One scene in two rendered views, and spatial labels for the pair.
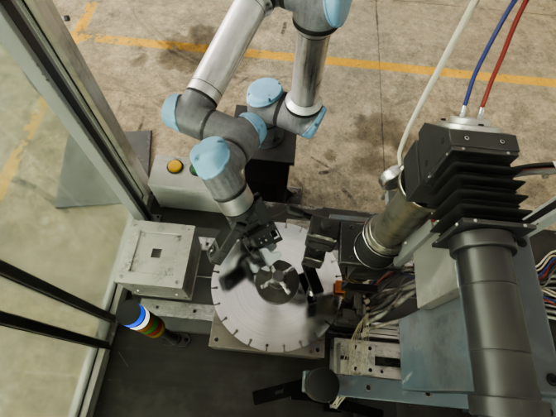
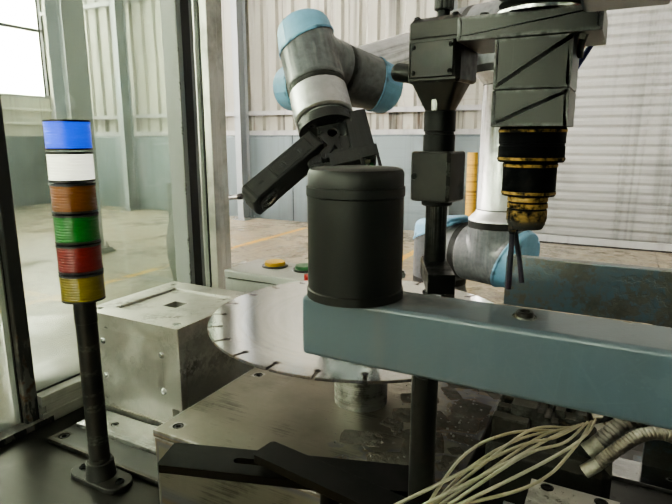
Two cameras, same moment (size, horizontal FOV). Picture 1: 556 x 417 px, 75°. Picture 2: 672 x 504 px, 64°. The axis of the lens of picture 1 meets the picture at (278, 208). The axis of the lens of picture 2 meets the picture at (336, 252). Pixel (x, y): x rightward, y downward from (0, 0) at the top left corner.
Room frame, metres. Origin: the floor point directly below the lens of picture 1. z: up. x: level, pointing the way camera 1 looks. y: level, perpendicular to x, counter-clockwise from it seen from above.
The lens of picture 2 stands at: (-0.28, -0.25, 1.14)
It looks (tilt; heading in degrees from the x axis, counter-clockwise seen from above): 12 degrees down; 27
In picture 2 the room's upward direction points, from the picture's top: straight up
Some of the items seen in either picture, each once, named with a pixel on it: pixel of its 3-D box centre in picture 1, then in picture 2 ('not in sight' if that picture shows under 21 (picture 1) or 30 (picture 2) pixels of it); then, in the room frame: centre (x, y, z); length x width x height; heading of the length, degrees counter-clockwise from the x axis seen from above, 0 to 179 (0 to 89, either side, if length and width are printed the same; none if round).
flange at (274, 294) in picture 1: (277, 280); not in sight; (0.24, -0.01, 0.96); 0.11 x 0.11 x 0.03
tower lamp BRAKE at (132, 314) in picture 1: (131, 313); (67, 135); (0.10, 0.26, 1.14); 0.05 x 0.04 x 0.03; 179
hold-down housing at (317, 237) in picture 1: (318, 243); (440, 104); (0.26, -0.09, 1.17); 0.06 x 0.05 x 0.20; 80
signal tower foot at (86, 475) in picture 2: (174, 338); (100, 468); (0.10, 0.26, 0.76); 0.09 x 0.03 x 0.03; 89
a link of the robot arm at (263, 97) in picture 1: (266, 102); (443, 245); (0.86, 0.07, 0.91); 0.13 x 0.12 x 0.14; 69
